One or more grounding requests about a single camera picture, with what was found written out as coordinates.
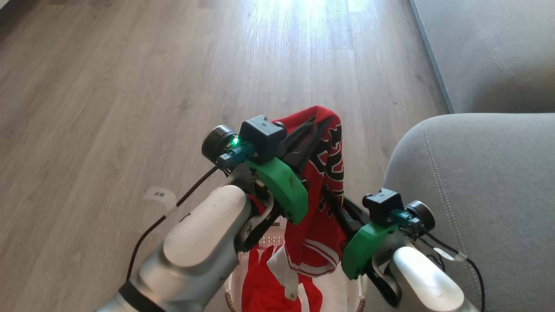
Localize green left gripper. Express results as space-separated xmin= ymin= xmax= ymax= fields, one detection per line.
xmin=245 ymin=117 xmax=331 ymax=225

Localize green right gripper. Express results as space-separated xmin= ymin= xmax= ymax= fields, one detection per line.
xmin=323 ymin=186 xmax=399 ymax=280

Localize red basketball jersey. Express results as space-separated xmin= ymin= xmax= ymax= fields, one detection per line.
xmin=271 ymin=105 xmax=348 ymax=278

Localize white woven laundry basket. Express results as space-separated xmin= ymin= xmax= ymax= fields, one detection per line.
xmin=225 ymin=221 xmax=368 ymax=312

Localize red garment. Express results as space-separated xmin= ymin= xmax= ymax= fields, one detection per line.
xmin=241 ymin=243 xmax=323 ymax=312

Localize grey fabric sofa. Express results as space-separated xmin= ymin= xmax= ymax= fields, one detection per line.
xmin=384 ymin=0 xmax=555 ymax=312

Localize white cable label tag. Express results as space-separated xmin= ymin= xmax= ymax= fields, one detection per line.
xmin=433 ymin=247 xmax=469 ymax=262
xmin=143 ymin=186 xmax=178 ymax=214

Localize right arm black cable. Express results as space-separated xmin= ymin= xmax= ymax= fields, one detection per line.
xmin=412 ymin=227 xmax=486 ymax=312

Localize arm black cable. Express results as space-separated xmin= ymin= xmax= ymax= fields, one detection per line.
xmin=126 ymin=164 xmax=221 ymax=281
xmin=412 ymin=227 xmax=486 ymax=312

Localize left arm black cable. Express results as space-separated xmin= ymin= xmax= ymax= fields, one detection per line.
xmin=126 ymin=164 xmax=221 ymax=281

